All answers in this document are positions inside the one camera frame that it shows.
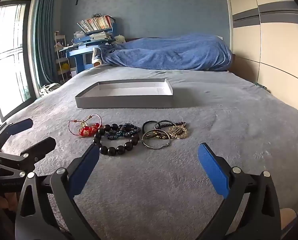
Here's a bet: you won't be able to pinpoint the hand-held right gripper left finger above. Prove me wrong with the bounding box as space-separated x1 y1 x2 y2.
15 142 101 240

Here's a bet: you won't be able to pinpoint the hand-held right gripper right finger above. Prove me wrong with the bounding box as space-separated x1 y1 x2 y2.
197 142 281 240

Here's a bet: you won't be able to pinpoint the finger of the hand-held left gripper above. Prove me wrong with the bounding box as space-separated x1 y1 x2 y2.
0 137 56 178
0 118 34 150

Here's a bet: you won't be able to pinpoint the large black bead bracelet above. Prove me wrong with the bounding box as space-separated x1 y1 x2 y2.
93 123 140 156

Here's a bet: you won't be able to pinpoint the red bead bracelet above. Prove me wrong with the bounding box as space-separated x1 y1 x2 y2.
68 114 103 138

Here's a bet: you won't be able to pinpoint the gold chain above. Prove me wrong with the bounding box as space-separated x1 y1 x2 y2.
167 125 190 139

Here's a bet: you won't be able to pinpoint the blue bead bracelet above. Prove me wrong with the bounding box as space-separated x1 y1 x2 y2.
106 123 141 140

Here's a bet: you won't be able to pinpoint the silver bangle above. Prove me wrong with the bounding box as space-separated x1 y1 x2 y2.
141 129 172 150

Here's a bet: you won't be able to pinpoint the grey cardboard box tray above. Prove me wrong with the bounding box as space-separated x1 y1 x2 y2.
75 78 174 109

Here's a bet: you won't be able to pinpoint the person's left hand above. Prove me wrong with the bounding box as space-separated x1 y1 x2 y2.
0 192 18 212

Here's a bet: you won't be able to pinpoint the white sneakers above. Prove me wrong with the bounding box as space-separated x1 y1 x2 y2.
39 83 61 97

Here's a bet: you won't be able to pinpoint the white trolley rack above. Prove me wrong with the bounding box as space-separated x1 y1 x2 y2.
54 31 73 84

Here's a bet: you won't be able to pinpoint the window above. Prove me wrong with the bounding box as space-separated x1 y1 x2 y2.
0 0 38 123

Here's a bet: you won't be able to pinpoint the person's leg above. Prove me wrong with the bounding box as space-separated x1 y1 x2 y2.
280 208 298 230

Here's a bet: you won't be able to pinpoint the blue desk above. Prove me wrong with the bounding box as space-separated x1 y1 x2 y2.
59 22 117 72

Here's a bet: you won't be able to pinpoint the teal curtain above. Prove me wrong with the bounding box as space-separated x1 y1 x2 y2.
34 0 64 88

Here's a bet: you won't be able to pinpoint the white slipper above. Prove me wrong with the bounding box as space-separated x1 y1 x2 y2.
91 47 102 67

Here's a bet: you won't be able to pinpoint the stack of papers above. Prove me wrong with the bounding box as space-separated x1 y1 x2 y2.
90 31 114 42

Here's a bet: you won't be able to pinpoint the blue blanket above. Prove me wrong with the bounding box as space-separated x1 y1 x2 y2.
100 33 233 71

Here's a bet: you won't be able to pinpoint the row of books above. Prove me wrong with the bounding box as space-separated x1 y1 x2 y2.
77 15 114 32

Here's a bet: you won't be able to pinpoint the beige wardrobe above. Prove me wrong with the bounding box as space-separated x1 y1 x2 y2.
222 0 298 120

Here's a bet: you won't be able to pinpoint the small black bead bracelet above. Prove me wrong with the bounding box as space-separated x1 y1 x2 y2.
154 120 187 130

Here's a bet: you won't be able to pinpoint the black hair tie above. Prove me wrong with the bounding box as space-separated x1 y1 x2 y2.
142 120 162 134

